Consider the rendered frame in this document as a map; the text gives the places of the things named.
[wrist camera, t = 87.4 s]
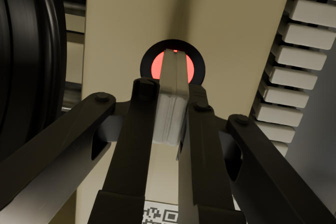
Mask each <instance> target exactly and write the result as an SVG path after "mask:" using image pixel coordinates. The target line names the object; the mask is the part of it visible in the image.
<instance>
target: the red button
mask: <svg viewBox="0 0 336 224"><path fill-rule="evenodd" d="M163 55H164V52H162V53H160V54H159V55H158V56H157V57H156V58H155V59H154V61H153V63H152V67H151V73H152V77H153V78H154V79H160V73H161V67H162V61H163ZM186 61H187V74H188V83H189V82H190V81H191V80H192V78H193V75H194V65H193V62H192V61H191V59H190V58H189V57H188V56H187V55H186Z"/></svg>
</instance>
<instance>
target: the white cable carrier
mask: <svg viewBox="0 0 336 224"><path fill-rule="evenodd" d="M334 1H336V0H334ZM327 2H328V0H287V2H286V5H285V8H284V11H285V12H288V13H289V15H288V14H282V17H281V20H280V23H279V26H278V29H277V32H279V33H276V35H275V38H274V41H273V44H272V47H271V50H270V53H269V56H268V59H267V62H266V65H265V68H264V71H263V74H262V77H261V80H260V83H259V86H258V89H257V92H256V95H255V98H254V101H253V104H252V107H251V110H250V113H249V116H248V117H249V118H250V119H252V120H253V121H254V122H255V123H256V124H257V126H258V127H259V128H260V129H261V130H262V132H263V133H264V134H265V135H266V136H267V137H268V139H269V140H270V141H271V142H272V143H273V145H274V146H275V147H276V148H277V149H278V151H279V152H280V153H281V154H282V155H283V156H284V157H285V155H286V153H287V151H288V146H287V144H286V143H291V142H292V139H293V137H294V135H295V129H294V128H293V127H291V126H294V127H298V126H299V124H300V121H301V119H302V117H303V112H302V111H301V110H300V109H296V107H299V108H305V106H306V104H307V102H308V99H309V95H308V94H307V93H306V92H304V91H303V90H302V89H308V90H312V89H313V88H314V86H315V83H316V81H317V79H318V76H317V75H316V74H315V73H313V72H309V71H308V70H306V69H305V68H307V69H312V70H318V71H319V70H321V69H322V68H323V65H324V63H325V61H326V58H327V55H326V54H324V53H323V52H320V51H315V50H313V49H312V48H311V47H313V48H318V49H324V50H330V49H331V47H332V45H333V43H334V40H335V38H336V32H335V31H333V30H329V29H324V28H319V27H318V25H322V26H327V27H333V28H336V5H331V4H327ZM280 87H284V88H280ZM253 114H255V115H253ZM284 142H285V143H284Z"/></svg>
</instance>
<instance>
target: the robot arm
mask: <svg viewBox="0 0 336 224"><path fill-rule="evenodd" d="M112 142H117V143H116V146H115V149H114V152H113V155H112V159H111V162H110V165H109V168H108V171H107V174H106V177H105V181H104V184H103V187H102V190H99V191H98V193H97V195H96V198H95V201H94V204H93V207H92V210H91V213H90V216H89V219H88V222H87V224H142V221H143V213H144V206H145V198H146V197H145V193H146V185H147V178H148V170H149V163H150V155H151V148H152V143H155V144H162V143H166V145H167V146H173V147H176V146H177V145H179V147H178V152H177V156H176V161H178V224H336V218H335V217H334V215H333V214H332V213H331V212H330V211H329V210H328V208H327V207H326V206H325V205H324V204H323V202H322V201H321V200H320V199H319V198H318V197H317V195H316V194H315V193H314V192H313V191H312V189H311V188H310V187H309V186H308V185H307V184H306V182H305V181H304V180H303V179H302V178H301V176H300V175H299V174H298V173H297V172H296V171H295V169H294V168H293V167H292V166H291V165H290V163H289V162H288V161H287V160H286V159H285V158H284V156H283V155H282V154H281V153H280V152H279V150H278V149H277V148H276V147H275V146H274V144H273V143H272V142H271V141H270V140H269V139H268V137H267V136H266V135H265V134H264V133H263V131H262V130H261V129H260V128H259V127H258V126H257V124H256V123H255V122H254V121H253V120H252V119H251V118H249V117H247V116H246V115H243V114H231V115H229V117H228V120H226V119H223V118H220V117H218V116H216V115H215V112H214V109H213V108H212V107H211V106H210V105H209V103H208V98H207V93H206V90H205V89H204V88H203V87H202V86H201V85H195V84H189V81H188V68H187V55H186V53H185V52H184V51H178V50H177V52H175V51H174V50H173V49H167V48H166V50H164V53H163V59H162V64H161V70H160V76H159V79H156V78H150V77H145V76H143V77H141V78H137V79H135V80H134V81H133V87H132V95H131V99H130V100H129V101H124V102H116V97H114V96H113V95H112V94H109V93H105V92H96V93H92V94H90V95H89V96H87V97H86V98H85V99H83V100H82V101H81V102H79V103H78V104H77V105H75V106H74V107H73V108H72V109H70V110H69V111H68V112H66V113H65V114H64V115H62V116H61V117H60V118H58V119H57V120H56V121H54V122H53V123H52V124H50V125H49V126H48V127H47V128H45V129H44V130H43V131H41V132H40V133H39V134H37V135H36V136H35V137H33V138H32V139H31V140H29V141H28V142H27V143H25V144H24V145H23V146H22V147H20V148H19V149H18V150H16V151H15V152H14V153H12V154H11V155H10V156H8V157H7V158H6V159H4V160H3V161H2V162H0V224H48V223H49V222H50V221H51V219H52V218H53V217H54V216H55V215H56V213H57V212H58V211H59V210H60V208H61V207H62V206H63V205H64V204H65V202H66V201H67V200H68V199H69V197H70V196H71V195H72V194H73V193H74V191H75V190H76V189H77V188H78V186H79V185H80V184H81V183H82V181H83V180H84V179H85V178H86V177H87V175H88V174H89V173H90V172H91V170H92V169H93V168H94V167H95V166H96V164H97V163H98V162H99V161H100V159H101V158H102V157H103V156H104V155H105V153H106V152H107V151H108V150H109V148H110V147H111V145H112ZM233 197H234V199H235V201H236V203H237V205H238V207H239V209H240V210H241V211H240V210H235V205H234V200H233Z"/></svg>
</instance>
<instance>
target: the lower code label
mask: <svg viewBox="0 0 336 224"><path fill-rule="evenodd" d="M142 224H178V206H177V205H171V204H164V203H158V202H151V201H145V202H144V210H143V218H142Z"/></svg>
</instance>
